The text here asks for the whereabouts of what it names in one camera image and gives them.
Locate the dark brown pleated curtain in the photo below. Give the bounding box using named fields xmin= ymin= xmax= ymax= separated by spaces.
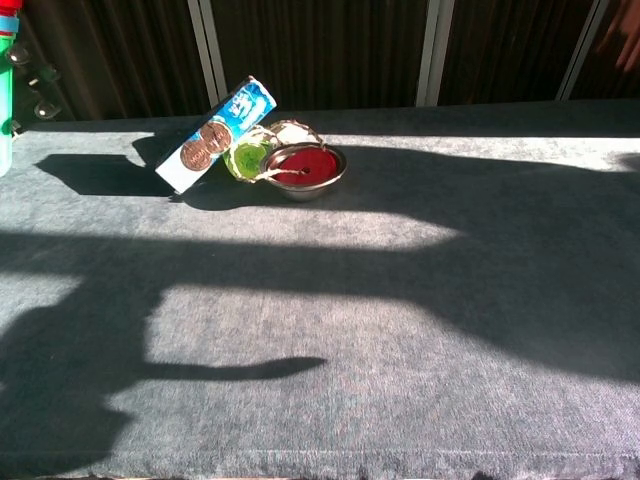
xmin=19 ymin=0 xmax=640 ymax=121

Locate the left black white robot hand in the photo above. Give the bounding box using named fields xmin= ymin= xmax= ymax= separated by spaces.
xmin=0 ymin=42 xmax=64 ymax=179

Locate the red round tin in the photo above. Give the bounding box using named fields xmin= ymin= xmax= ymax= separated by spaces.
xmin=260 ymin=141 xmax=349 ymax=203

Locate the red round disc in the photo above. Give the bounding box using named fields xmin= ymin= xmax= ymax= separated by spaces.
xmin=272 ymin=148 xmax=341 ymax=187

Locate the green plastic bottle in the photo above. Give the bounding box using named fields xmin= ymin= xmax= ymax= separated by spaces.
xmin=222 ymin=124 xmax=274 ymax=182

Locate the beige twisted rope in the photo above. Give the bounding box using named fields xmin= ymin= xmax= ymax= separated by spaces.
xmin=224 ymin=118 xmax=331 ymax=184

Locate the grey table cloth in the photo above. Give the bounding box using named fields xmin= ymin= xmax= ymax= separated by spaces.
xmin=0 ymin=98 xmax=640 ymax=480

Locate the blue white cookie box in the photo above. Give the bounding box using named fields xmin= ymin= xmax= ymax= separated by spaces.
xmin=154 ymin=74 xmax=279 ymax=194

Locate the white window frame post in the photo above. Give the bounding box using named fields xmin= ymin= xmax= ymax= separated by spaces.
xmin=187 ymin=0 xmax=229 ymax=119
xmin=554 ymin=0 xmax=614 ymax=101
xmin=414 ymin=0 xmax=454 ymax=107

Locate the blue green hand clapper toy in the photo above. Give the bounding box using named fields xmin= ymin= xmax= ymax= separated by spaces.
xmin=0 ymin=0 xmax=25 ymax=139

